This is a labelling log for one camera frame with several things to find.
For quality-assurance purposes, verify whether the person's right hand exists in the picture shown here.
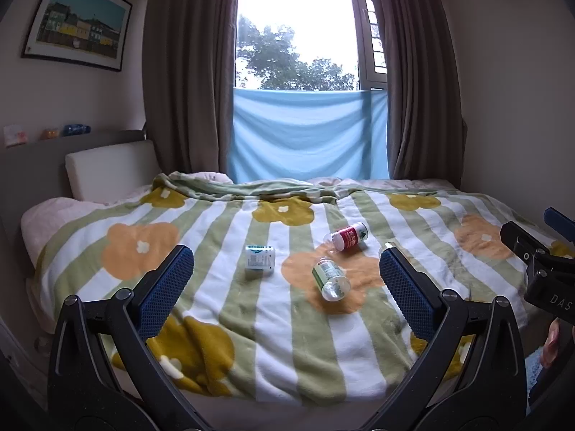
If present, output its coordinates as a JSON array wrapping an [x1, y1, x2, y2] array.
[[539, 318, 561, 369]]

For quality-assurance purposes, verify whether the light blue hanging cloth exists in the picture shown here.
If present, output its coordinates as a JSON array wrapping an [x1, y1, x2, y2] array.
[[227, 87, 389, 185]]

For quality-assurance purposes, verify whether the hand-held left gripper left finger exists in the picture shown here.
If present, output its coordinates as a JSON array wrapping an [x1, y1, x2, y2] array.
[[47, 245, 212, 431]]

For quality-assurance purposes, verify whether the red label bottle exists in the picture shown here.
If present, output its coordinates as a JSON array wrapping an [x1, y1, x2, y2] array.
[[323, 222, 370, 253]]

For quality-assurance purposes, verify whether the white headboard cushion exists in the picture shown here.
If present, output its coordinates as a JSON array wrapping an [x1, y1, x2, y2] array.
[[64, 140, 158, 202]]

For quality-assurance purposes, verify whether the small white teal box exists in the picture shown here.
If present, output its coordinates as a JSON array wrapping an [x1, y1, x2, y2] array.
[[245, 244, 276, 274]]

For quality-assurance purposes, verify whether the pink duvet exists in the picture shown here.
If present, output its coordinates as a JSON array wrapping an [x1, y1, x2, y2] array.
[[186, 171, 454, 191]]

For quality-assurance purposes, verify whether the framed wall picture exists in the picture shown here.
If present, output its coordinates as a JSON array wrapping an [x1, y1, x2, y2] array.
[[20, 0, 133, 73]]

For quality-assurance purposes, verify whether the grey headboard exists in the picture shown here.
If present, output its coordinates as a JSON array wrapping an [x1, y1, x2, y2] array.
[[0, 129, 149, 252]]

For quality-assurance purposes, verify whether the brown curtain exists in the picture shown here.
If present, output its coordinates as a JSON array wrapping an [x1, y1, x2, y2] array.
[[379, 0, 468, 185], [144, 0, 239, 185]]

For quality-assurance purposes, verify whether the light blue fabric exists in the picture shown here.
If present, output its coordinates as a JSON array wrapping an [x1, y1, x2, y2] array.
[[525, 349, 548, 398]]

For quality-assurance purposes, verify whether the pale pink pillow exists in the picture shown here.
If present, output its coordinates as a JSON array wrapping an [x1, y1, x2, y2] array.
[[20, 184, 153, 270]]

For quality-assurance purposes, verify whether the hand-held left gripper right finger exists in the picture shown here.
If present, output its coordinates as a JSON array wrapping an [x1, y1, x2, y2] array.
[[371, 241, 527, 431]]

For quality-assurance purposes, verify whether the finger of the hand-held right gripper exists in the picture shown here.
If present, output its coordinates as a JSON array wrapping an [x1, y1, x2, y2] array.
[[500, 221, 575, 275], [543, 207, 575, 240]]

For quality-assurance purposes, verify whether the white window sash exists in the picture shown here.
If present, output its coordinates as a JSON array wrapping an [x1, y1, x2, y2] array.
[[348, 0, 389, 93]]

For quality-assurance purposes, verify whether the small white card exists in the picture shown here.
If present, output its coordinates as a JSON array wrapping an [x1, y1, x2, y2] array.
[[4, 123, 28, 147]]

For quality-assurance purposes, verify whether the striped flower print blanket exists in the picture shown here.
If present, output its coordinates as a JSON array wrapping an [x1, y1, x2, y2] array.
[[38, 171, 575, 402]]

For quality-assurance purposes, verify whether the tree outside window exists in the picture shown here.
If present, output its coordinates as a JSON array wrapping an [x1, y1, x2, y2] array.
[[236, 13, 360, 91]]

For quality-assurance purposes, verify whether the green label bottle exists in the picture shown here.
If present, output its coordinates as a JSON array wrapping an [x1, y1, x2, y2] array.
[[312, 255, 351, 301]]

